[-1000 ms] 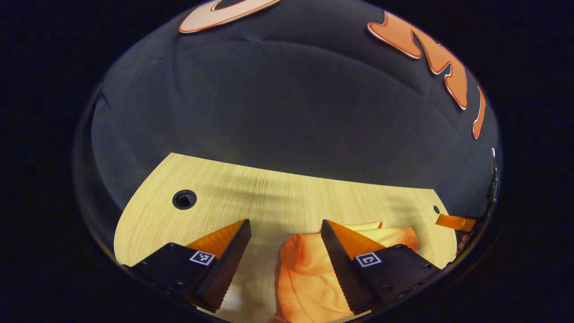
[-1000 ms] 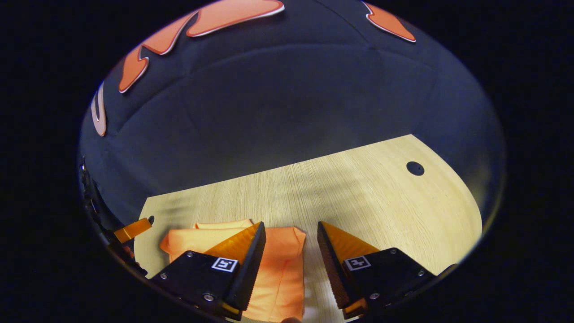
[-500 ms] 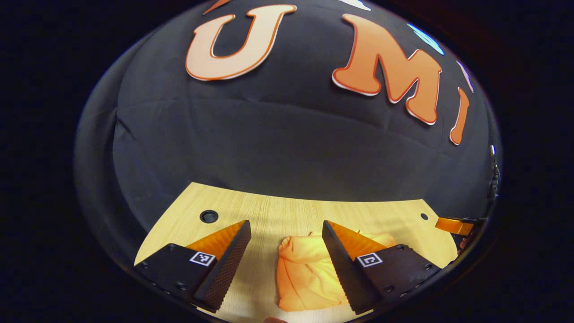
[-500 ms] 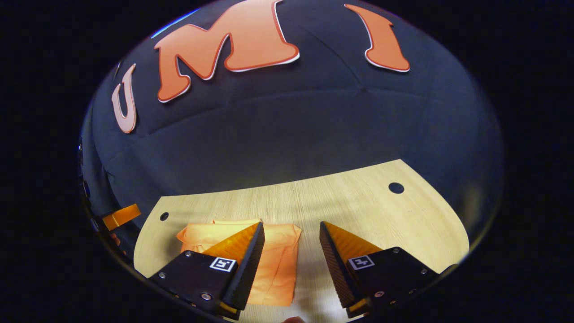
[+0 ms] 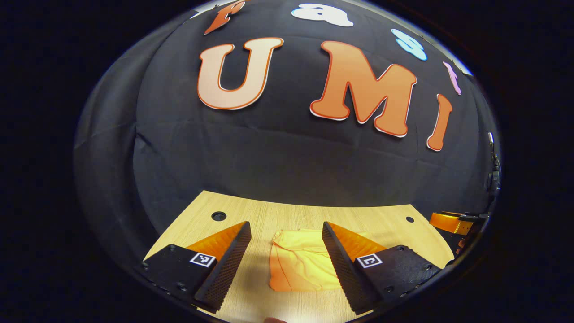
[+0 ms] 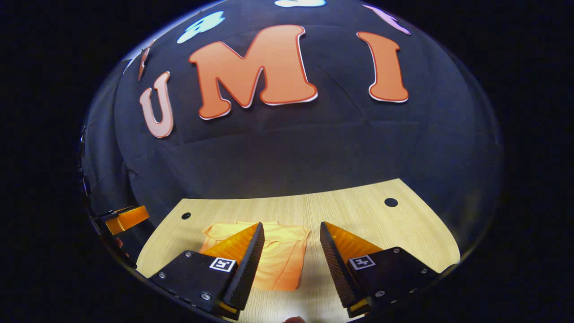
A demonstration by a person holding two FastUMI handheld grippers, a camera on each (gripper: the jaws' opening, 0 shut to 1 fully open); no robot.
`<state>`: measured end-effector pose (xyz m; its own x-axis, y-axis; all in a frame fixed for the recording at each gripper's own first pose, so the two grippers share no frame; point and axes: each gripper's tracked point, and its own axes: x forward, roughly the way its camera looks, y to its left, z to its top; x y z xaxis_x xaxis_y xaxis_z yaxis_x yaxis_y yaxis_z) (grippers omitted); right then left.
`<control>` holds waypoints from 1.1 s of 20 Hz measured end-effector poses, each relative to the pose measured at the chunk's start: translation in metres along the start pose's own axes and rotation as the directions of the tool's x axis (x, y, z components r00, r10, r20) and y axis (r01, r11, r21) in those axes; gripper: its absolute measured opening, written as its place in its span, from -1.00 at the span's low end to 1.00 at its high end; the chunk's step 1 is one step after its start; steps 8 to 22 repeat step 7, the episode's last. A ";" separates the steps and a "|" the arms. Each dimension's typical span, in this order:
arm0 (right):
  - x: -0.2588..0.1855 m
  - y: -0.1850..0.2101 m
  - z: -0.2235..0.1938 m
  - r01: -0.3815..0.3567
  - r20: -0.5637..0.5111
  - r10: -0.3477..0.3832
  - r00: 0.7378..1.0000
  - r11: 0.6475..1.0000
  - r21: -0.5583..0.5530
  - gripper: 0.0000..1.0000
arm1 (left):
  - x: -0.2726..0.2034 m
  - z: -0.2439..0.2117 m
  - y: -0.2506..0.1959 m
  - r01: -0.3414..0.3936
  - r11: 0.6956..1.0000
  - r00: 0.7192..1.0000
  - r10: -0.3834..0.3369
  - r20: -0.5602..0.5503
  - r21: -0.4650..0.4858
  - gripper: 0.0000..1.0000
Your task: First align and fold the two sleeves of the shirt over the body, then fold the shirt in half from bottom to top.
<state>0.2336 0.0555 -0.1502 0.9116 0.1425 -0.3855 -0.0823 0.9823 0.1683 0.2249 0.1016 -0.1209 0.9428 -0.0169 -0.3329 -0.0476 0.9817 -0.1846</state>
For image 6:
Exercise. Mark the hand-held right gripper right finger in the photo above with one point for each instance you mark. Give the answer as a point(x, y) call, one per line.
point(336, 269)

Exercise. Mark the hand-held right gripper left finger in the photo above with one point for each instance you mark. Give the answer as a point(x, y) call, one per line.
point(249, 269)

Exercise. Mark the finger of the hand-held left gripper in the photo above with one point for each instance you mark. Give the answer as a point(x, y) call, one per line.
point(130, 217)

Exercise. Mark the orange T-shirt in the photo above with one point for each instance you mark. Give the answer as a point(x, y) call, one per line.
point(282, 260)

